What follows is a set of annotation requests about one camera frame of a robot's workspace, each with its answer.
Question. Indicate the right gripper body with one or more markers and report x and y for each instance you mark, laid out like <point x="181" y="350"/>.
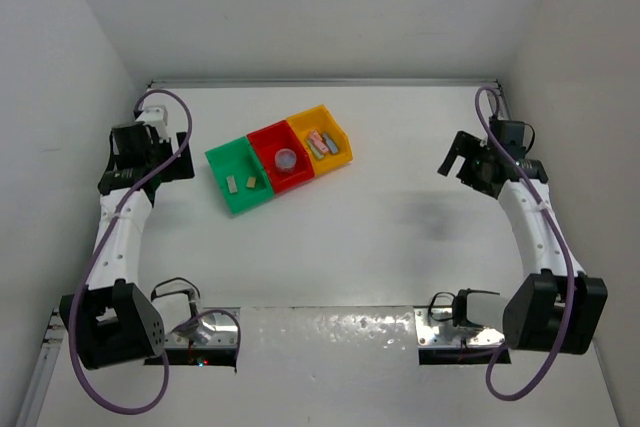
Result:
<point x="473" y="166"/>

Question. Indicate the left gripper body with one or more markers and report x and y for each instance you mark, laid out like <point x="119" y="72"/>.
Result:
<point x="160" y="149"/>

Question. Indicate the long grey eraser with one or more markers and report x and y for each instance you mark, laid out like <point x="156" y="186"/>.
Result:
<point x="231" y="184"/>

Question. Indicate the clear jar of clips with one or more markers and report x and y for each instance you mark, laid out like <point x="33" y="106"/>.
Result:
<point x="285" y="160"/>

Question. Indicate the green highlighter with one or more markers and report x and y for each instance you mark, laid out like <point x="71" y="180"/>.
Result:
<point x="317" y="154"/>

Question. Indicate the blue highlighter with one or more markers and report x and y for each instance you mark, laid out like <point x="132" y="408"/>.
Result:
<point x="332" y="146"/>

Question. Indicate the pink highlighter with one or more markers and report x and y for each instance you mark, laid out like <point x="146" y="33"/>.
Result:
<point x="318" y="141"/>

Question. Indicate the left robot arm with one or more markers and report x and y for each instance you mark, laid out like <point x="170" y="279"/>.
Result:
<point x="116" y="322"/>

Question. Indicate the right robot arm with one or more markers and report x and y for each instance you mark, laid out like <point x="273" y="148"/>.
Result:
<point x="553" y="278"/>

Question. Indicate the green plastic bin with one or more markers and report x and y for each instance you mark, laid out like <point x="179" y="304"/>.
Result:
<point x="239" y="159"/>

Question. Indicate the red plastic bin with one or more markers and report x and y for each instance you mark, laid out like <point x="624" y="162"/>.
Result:
<point x="267" y="141"/>

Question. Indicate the yellow plastic bin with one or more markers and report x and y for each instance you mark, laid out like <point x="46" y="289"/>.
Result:
<point x="320" y="119"/>

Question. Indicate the white front board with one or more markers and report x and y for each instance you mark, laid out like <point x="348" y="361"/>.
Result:
<point x="335" y="367"/>

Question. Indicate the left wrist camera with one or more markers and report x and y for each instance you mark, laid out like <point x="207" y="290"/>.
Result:
<point x="154" y="115"/>

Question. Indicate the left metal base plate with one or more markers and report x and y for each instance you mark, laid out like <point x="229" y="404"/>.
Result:
<point x="208" y="327"/>

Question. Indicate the metal base plate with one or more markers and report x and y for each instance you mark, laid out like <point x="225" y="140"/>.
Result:
<point x="208" y="327"/>
<point x="435" y="330"/>

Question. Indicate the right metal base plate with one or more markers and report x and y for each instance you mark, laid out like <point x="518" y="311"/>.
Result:
<point x="435" y="330"/>

